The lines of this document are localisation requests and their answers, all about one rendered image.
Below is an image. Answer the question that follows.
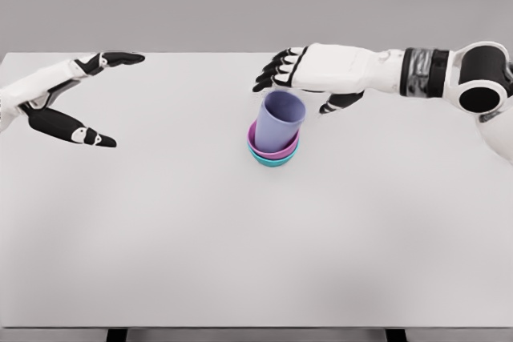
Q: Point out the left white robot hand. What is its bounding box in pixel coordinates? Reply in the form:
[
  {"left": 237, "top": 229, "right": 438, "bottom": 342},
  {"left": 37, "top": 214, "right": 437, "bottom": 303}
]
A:
[{"left": 0, "top": 51, "right": 146, "bottom": 149}]

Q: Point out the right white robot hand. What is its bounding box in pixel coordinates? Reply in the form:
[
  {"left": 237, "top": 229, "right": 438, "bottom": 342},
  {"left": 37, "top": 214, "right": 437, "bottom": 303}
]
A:
[{"left": 251, "top": 42, "right": 381, "bottom": 115}]

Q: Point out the lavender plastic cup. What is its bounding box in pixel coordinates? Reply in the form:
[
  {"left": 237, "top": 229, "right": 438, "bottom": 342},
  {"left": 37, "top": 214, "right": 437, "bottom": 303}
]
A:
[{"left": 254, "top": 91, "right": 307, "bottom": 155}]

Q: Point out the pink plastic bowl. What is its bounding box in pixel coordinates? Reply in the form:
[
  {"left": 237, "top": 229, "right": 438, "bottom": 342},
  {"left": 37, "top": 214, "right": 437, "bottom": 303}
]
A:
[{"left": 245, "top": 120, "right": 301, "bottom": 160}]

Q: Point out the teal plastic bowl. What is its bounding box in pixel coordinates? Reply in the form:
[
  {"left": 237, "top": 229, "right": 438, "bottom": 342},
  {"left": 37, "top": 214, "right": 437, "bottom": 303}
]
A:
[{"left": 247, "top": 143, "right": 301, "bottom": 170}]

